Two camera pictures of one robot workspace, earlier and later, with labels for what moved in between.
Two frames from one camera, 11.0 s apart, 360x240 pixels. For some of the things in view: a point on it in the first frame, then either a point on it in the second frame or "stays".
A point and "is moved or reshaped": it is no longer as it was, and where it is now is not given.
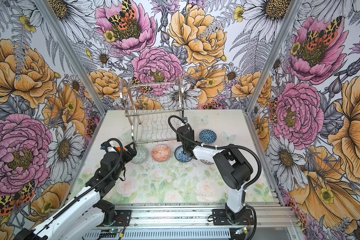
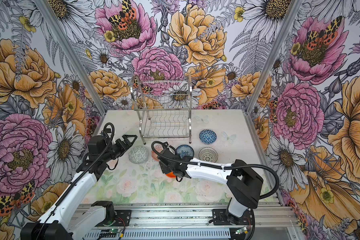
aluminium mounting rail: x=198 y=216 stays
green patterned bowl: x=141 y=156 stays
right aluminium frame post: x=291 y=11 stays
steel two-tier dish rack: x=156 y=109 is moved or reshaped
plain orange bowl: x=119 y=149 is moved or reshaped
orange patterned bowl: x=160 y=153 stays
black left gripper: x=133 y=152 -> x=119 y=142
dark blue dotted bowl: x=207 y=136 stays
